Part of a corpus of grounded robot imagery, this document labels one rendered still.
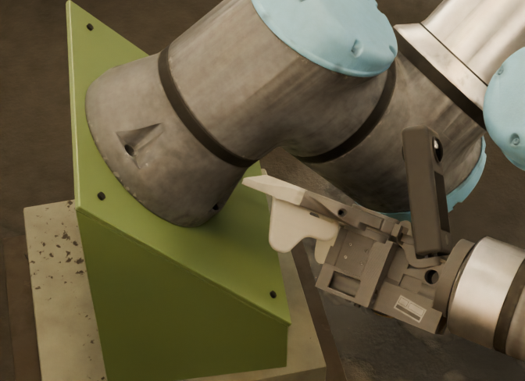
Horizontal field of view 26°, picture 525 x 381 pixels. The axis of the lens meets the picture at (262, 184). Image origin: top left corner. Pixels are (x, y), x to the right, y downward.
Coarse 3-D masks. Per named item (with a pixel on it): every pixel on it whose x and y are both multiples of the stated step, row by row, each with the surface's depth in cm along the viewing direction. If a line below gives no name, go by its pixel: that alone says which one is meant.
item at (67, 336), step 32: (32, 224) 144; (64, 224) 144; (32, 256) 140; (64, 256) 140; (288, 256) 140; (32, 288) 137; (64, 288) 137; (288, 288) 137; (64, 320) 134; (64, 352) 131; (96, 352) 131; (288, 352) 131; (320, 352) 131
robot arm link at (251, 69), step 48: (240, 0) 108; (288, 0) 105; (336, 0) 107; (192, 48) 110; (240, 48) 107; (288, 48) 105; (336, 48) 104; (384, 48) 109; (192, 96) 109; (240, 96) 108; (288, 96) 108; (336, 96) 109; (384, 96) 113; (240, 144) 111; (288, 144) 114; (336, 144) 113
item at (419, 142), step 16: (416, 128) 100; (416, 144) 100; (432, 144) 100; (416, 160) 100; (432, 160) 100; (416, 176) 99; (432, 176) 99; (416, 192) 99; (432, 192) 99; (416, 208) 99; (432, 208) 99; (416, 224) 99; (432, 224) 98; (448, 224) 102; (416, 240) 99; (432, 240) 98; (448, 240) 101; (432, 256) 102
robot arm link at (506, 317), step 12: (516, 276) 94; (516, 288) 93; (516, 300) 93; (504, 312) 93; (516, 312) 93; (504, 324) 94; (516, 324) 93; (504, 336) 94; (516, 336) 93; (504, 348) 95; (516, 348) 94
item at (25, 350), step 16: (16, 240) 155; (16, 256) 153; (304, 256) 153; (16, 272) 151; (304, 272) 151; (16, 288) 150; (304, 288) 150; (16, 304) 148; (32, 304) 148; (320, 304) 148; (16, 320) 146; (32, 320) 146; (320, 320) 146; (16, 336) 144; (32, 336) 144; (320, 336) 144; (16, 352) 143; (32, 352) 143; (336, 352) 143; (16, 368) 141; (32, 368) 141; (336, 368) 141
